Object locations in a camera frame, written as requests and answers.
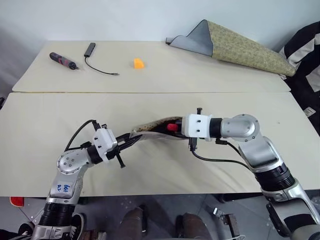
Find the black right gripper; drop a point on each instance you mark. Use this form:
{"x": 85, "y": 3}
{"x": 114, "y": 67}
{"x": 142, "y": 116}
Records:
{"x": 180, "y": 127}

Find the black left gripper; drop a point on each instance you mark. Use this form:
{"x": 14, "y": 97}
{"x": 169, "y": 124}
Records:
{"x": 113, "y": 150}

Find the grey plaid pouch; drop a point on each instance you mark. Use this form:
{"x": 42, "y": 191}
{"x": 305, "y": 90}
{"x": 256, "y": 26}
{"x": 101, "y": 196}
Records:
{"x": 150, "y": 126}

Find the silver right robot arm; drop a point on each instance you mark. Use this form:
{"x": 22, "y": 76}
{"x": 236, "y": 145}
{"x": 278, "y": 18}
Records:
{"x": 260, "y": 150}

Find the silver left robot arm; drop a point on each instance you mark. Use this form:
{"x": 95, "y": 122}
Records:
{"x": 67, "y": 162}

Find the orange plastic block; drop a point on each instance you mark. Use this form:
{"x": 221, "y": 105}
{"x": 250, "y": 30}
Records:
{"x": 138, "y": 64}

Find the dark rounded brown shape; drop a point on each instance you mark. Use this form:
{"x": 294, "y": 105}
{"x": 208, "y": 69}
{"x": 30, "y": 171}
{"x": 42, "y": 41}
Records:
{"x": 131, "y": 222}
{"x": 193, "y": 226}

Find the black white sneaker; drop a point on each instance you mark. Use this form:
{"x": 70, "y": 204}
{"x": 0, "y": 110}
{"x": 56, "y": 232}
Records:
{"x": 26, "y": 228}
{"x": 78, "y": 225}

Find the rolled speckled grey-backed mat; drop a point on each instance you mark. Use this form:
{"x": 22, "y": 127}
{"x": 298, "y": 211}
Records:
{"x": 240, "y": 47}

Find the black pink patterned electric screwdriver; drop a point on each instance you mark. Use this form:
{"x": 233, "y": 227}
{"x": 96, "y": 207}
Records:
{"x": 62, "y": 60}

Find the red object under table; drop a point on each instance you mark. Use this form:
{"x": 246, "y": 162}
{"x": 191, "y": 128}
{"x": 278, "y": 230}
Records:
{"x": 17, "y": 201}

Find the black and white jacket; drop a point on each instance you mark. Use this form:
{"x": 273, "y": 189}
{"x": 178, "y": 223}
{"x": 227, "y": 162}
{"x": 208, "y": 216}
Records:
{"x": 307, "y": 55}

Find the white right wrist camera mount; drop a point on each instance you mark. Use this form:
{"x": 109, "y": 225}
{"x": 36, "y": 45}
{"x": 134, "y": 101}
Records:
{"x": 197, "y": 126}

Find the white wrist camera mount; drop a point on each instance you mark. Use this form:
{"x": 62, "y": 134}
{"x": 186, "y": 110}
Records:
{"x": 197, "y": 126}
{"x": 102, "y": 141}

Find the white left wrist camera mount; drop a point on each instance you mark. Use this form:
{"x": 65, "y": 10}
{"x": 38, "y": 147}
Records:
{"x": 102, "y": 141}

